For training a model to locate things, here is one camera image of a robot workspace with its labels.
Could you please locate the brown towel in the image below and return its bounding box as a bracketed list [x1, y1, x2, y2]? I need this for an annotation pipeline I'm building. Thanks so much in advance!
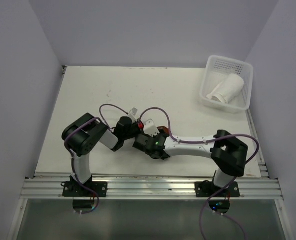
[157, 126, 169, 135]

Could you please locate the white towel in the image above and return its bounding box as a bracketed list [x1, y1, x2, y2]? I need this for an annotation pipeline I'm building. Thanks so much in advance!
[206, 73, 244, 104]

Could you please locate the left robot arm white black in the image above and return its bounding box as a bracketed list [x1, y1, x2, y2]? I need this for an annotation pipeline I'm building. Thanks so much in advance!
[61, 113, 143, 197]

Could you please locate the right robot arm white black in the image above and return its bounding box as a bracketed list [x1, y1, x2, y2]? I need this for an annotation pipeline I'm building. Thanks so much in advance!
[133, 130, 248, 196]

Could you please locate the white plastic basket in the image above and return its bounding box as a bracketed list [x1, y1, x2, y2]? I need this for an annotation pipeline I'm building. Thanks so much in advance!
[199, 55, 253, 113]

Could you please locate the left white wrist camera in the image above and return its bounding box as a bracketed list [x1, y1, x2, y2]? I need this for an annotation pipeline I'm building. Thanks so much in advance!
[127, 107, 138, 123]

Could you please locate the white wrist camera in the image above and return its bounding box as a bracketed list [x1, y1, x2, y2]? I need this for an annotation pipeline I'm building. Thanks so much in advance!
[137, 119, 160, 137]
[127, 107, 138, 123]

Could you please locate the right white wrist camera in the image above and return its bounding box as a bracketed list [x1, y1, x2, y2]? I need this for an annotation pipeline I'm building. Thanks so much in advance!
[137, 119, 160, 137]

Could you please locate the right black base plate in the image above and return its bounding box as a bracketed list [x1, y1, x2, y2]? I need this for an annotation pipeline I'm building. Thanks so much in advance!
[194, 180, 240, 198]

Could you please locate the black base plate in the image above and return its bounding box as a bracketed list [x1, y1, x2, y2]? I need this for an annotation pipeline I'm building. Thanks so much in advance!
[194, 180, 240, 198]
[60, 181, 108, 198]

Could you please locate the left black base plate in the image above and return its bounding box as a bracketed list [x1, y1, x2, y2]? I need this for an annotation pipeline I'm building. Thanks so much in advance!
[60, 181, 108, 198]

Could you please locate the aluminium mounting rail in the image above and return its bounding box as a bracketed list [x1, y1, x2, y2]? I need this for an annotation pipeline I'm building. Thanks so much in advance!
[19, 174, 283, 200]

